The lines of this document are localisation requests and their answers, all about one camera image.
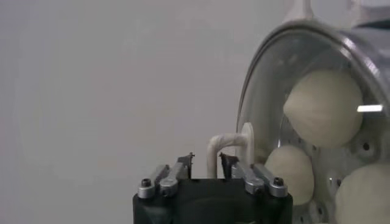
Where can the stainless steel steamer basket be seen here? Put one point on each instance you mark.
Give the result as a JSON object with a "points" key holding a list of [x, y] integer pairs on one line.
{"points": [[370, 51]]}

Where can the round glass pot lid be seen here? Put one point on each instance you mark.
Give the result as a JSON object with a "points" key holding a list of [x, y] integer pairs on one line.
{"points": [[225, 140]]}

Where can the white steamed baozi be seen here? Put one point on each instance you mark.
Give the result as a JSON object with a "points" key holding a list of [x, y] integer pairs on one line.
{"points": [[324, 106], [362, 194], [291, 173]]}

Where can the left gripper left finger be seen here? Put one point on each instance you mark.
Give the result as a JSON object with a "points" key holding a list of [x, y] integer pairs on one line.
{"points": [[170, 179]]}

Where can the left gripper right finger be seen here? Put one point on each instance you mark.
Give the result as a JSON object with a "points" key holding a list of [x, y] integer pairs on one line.
{"points": [[253, 179]]}

